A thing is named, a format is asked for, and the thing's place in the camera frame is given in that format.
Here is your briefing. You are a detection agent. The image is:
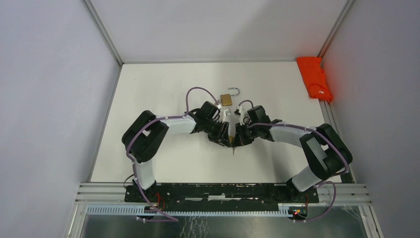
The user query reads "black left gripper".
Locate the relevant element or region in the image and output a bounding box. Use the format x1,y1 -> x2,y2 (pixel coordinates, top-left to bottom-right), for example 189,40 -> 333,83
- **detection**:
203,119 -> 230,147

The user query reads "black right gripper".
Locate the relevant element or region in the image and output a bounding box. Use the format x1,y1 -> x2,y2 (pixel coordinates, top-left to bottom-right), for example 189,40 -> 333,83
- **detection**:
232,121 -> 260,147

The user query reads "large brass padlock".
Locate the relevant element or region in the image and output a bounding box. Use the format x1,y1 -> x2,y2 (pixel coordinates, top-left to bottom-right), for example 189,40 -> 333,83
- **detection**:
220,87 -> 241,107

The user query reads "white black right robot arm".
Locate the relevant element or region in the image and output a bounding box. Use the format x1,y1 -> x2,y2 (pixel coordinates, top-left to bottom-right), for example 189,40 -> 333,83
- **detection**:
232,105 -> 353,202

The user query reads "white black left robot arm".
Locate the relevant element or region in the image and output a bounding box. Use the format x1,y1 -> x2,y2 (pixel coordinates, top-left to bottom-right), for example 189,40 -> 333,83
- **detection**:
121,101 -> 231,202

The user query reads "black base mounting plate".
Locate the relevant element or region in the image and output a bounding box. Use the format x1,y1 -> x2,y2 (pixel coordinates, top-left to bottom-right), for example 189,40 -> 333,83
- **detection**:
124,183 -> 319,213

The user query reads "orange folded cloth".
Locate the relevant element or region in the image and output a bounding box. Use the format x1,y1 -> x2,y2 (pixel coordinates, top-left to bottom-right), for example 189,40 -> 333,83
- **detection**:
296,57 -> 334,103

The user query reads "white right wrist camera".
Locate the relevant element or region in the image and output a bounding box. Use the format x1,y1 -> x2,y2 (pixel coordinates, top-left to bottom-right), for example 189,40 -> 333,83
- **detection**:
234,105 -> 250,125

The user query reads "aluminium front frame rail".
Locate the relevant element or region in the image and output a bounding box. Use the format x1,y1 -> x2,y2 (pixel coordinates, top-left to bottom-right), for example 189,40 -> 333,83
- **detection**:
64,182 -> 383,238

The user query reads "aluminium corner frame post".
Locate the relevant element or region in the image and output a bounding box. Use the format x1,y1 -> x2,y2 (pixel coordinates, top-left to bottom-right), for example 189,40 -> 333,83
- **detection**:
317,0 -> 356,58

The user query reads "left aluminium corner post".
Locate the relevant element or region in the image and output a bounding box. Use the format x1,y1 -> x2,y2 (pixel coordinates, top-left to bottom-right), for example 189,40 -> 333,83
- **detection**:
82,0 -> 124,67

